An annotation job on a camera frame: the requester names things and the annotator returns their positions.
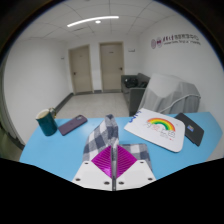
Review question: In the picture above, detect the long ceiling light strip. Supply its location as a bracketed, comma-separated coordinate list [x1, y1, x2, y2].
[66, 15, 120, 28]

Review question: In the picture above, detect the grey sofa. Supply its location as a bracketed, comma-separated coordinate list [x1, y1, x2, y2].
[120, 72, 151, 117]

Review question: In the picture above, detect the black notebook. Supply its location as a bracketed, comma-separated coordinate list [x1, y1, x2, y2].
[174, 112, 205, 147]

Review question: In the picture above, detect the white rainbow print bag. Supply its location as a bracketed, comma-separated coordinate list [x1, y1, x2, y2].
[123, 107, 186, 153]

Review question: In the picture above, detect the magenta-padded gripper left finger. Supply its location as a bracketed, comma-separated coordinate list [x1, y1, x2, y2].
[71, 145, 114, 192]

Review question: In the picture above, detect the purple smartphone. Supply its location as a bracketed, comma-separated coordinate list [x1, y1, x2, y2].
[57, 114, 88, 136]

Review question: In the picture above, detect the dark teal mug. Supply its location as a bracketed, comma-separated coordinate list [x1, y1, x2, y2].
[35, 107, 58, 137]

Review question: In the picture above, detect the blue white checked towel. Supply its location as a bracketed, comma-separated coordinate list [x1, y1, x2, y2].
[82, 114, 153, 172]

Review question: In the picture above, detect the beige door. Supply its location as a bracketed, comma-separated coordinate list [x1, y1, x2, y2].
[99, 41, 125, 93]
[68, 44, 94, 95]

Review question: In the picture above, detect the black bag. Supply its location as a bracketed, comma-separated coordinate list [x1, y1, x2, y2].
[124, 77, 139, 89]

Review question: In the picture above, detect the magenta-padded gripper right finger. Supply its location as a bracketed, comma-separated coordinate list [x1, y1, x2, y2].
[114, 144, 157, 192]

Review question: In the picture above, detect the wall lettering sign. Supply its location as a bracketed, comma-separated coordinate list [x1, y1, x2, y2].
[150, 33, 203, 50]

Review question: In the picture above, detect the grey cloth covered furniture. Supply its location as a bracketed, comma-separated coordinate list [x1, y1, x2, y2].
[138, 73, 202, 116]

